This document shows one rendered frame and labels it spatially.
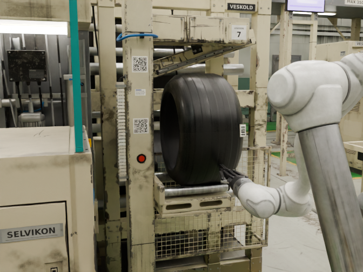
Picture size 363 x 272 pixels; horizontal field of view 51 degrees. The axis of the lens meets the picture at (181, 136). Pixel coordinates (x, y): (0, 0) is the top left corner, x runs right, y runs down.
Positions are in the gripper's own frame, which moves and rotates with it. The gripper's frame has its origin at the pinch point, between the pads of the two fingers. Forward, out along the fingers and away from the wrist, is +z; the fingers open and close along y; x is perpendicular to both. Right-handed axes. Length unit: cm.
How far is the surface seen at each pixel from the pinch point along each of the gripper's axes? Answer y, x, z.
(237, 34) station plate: -27, -59, 54
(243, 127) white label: -10.5, -18.3, 4.4
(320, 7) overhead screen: -273, -96, 331
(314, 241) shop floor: -136, 117, 102
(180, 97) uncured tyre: 17.2, -30.7, 15.2
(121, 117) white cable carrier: 43, -20, 24
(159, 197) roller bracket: 28.1, 15.1, 7.9
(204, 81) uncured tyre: 3.9, -37.7, 19.7
